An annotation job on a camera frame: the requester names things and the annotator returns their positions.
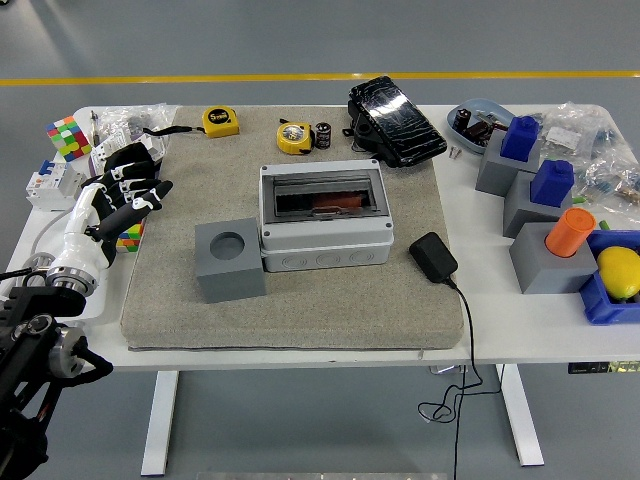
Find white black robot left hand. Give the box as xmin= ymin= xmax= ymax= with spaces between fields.
xmin=49 ymin=158 xmax=175 ymax=275

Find grey electrical box with lid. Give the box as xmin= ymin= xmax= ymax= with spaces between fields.
xmin=258 ymin=160 xmax=395 ymax=274

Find orange cylinder battery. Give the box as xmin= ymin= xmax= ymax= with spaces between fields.
xmin=312 ymin=192 xmax=369 ymax=214
xmin=544 ymin=207 xmax=598 ymax=259

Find small colourful puzzle cube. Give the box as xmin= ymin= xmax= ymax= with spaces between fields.
xmin=115 ymin=218 xmax=146 ymax=255

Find white circuit breaker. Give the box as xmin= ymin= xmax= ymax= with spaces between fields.
xmin=24 ymin=159 xmax=90 ymax=214

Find white power strip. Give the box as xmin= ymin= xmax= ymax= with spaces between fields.
xmin=49 ymin=214 xmax=121 ymax=324

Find small white breaker modules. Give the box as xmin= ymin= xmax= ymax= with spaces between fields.
xmin=91 ymin=132 xmax=167 ymax=172

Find black cloth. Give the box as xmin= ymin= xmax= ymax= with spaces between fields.
xmin=82 ymin=143 xmax=162 ymax=191

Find large colourful puzzle cube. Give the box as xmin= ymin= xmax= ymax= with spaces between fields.
xmin=43 ymin=115 xmax=95 ymax=163

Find clear plastic bag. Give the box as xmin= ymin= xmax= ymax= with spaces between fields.
xmin=97 ymin=102 xmax=181 ymax=151

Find grey block with round hole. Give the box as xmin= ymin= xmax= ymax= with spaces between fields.
xmin=193 ymin=216 xmax=267 ymax=305

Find white table leg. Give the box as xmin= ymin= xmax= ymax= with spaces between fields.
xmin=140 ymin=369 xmax=180 ymax=476
xmin=494 ymin=363 xmax=545 ymax=467

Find yellow tape measure chrome face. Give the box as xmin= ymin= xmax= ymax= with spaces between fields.
xmin=276 ymin=118 xmax=315 ymax=155

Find grey-brown mat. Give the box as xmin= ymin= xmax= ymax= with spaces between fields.
xmin=119 ymin=104 xmax=464 ymax=351

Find black glossy case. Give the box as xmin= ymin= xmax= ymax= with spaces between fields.
xmin=347 ymin=74 xmax=449 ymax=170

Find black power adapter plug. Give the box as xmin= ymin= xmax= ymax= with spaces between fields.
xmin=408 ymin=231 xmax=459 ymax=287

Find brown component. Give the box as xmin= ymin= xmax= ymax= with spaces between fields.
xmin=467 ymin=119 xmax=494 ymax=144

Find grey block holder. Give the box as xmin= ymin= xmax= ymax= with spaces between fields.
xmin=502 ymin=172 xmax=574 ymax=239
xmin=474 ymin=129 xmax=544 ymax=197
xmin=508 ymin=221 xmax=601 ymax=296

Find blue-grey oval tray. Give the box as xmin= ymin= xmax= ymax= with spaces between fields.
xmin=446 ymin=97 xmax=516 ymax=155

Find blue bottle-shaped block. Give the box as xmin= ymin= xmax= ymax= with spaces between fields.
xmin=528 ymin=158 xmax=575 ymax=207
xmin=500 ymin=114 xmax=542 ymax=162

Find clear bag of components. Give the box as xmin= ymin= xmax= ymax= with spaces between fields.
xmin=537 ymin=101 xmax=624 ymax=161
xmin=574 ymin=149 xmax=640 ymax=206

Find blue plastic bin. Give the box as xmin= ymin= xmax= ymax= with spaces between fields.
xmin=578 ymin=229 xmax=640 ymax=326

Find black table control panel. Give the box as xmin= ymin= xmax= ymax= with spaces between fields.
xmin=567 ymin=360 xmax=640 ymax=375

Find yellow lemon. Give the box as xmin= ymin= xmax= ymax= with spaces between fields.
xmin=597 ymin=245 xmax=640 ymax=301

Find white thick cable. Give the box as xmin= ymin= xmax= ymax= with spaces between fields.
xmin=0 ymin=207 xmax=76 ymax=281

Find yellow tape measure with strap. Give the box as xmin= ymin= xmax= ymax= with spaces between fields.
xmin=142 ymin=106 xmax=241 ymax=139

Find black cord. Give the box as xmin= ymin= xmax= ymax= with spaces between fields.
xmin=417 ymin=276 xmax=504 ymax=480

